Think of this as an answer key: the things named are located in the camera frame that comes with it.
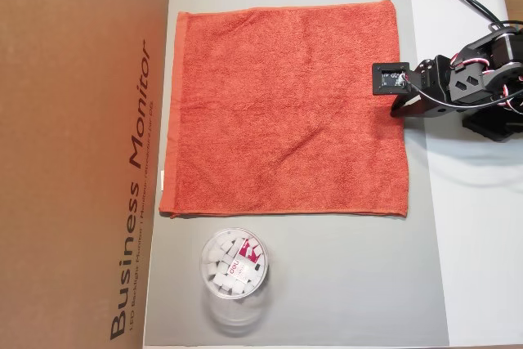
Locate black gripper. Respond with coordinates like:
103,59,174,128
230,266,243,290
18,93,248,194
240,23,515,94
389,54,461,119

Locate thin black camera cable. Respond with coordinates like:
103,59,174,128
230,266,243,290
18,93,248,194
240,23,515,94
402,77,506,110

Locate red white paper label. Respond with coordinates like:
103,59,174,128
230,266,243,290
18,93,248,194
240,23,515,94
228,237,266,285

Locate white eraser cubes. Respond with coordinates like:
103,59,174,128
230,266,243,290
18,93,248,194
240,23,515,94
203,234,258,296

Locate orange terry towel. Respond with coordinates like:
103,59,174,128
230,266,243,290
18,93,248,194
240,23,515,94
158,0,411,219

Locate grey table mat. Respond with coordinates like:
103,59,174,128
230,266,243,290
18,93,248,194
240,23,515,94
143,0,451,347

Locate cardboard box printed Business Monitor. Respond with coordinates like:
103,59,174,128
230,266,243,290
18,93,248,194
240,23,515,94
0,0,172,349

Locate black square wrist camera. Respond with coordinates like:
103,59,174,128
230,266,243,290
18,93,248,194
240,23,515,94
370,60,411,97

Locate clear plastic jar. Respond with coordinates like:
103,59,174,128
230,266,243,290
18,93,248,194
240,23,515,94
199,226,273,336

